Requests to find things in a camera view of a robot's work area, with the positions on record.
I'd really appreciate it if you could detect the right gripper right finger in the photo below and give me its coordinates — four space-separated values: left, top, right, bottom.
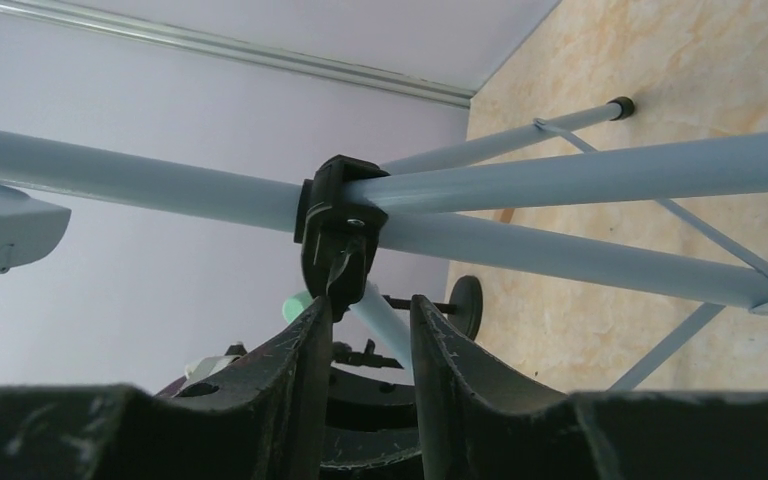
410 295 768 479

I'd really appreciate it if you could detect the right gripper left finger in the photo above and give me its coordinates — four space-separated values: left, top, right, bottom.
0 298 332 479

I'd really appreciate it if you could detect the blue music stand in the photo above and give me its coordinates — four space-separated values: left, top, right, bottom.
0 115 768 390

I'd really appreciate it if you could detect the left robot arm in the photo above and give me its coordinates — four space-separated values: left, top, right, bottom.
147 337 421 479

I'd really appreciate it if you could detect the black microphone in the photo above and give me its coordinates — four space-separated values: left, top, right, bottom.
332 275 483 372

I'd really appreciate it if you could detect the mint green microphone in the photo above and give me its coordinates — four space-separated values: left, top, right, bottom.
281 290 313 324

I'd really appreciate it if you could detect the wooden block far left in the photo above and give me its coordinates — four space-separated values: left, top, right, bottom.
493 208 516 224

